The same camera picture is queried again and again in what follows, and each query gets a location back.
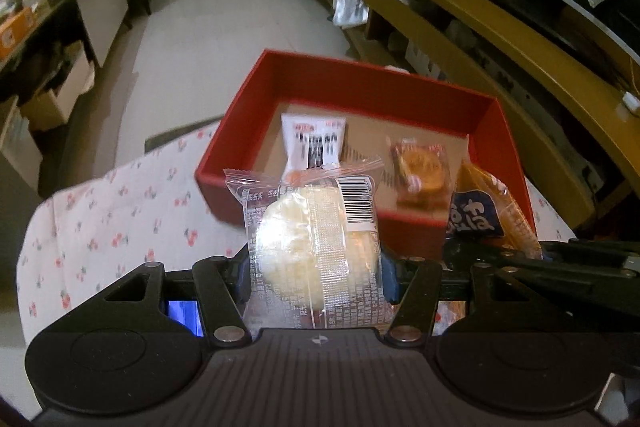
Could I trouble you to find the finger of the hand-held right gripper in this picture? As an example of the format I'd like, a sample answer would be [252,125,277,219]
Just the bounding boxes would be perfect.
[500,267,640,314]
[444,238,640,269]

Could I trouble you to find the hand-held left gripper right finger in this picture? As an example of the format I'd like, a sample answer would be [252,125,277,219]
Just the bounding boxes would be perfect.
[381,254,576,347]

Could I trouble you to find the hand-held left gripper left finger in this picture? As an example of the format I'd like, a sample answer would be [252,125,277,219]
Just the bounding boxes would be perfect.
[65,246,252,349]

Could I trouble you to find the clear white pastry packet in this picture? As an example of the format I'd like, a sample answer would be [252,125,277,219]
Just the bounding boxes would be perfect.
[223,159,391,343]

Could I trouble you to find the orange snack packet blue label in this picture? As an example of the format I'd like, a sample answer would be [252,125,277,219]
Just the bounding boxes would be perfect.
[435,162,543,333]

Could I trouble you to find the red cardboard box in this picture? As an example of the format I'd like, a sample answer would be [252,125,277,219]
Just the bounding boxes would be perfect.
[195,49,538,238]

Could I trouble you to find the orange wrapped mooncake packet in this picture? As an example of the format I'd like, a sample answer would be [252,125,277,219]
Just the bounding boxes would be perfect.
[387,137,453,210]

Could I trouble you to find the white floral tablecloth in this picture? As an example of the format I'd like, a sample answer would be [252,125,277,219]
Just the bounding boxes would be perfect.
[17,117,576,348]

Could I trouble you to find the white snack packet black print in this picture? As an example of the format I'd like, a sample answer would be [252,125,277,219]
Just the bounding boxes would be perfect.
[281,113,347,172]

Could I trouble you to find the wooden television cabinet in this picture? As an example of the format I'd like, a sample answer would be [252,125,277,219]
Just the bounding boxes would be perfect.
[299,0,640,233]

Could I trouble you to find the open cardboard box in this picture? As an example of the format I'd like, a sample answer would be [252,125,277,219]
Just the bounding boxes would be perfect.
[20,42,97,132]

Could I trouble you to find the silver plastic bag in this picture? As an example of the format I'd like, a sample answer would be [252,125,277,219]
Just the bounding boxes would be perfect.
[331,0,372,28]

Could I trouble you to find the orange flat box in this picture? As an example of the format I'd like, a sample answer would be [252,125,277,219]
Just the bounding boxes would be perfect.
[0,9,37,58]

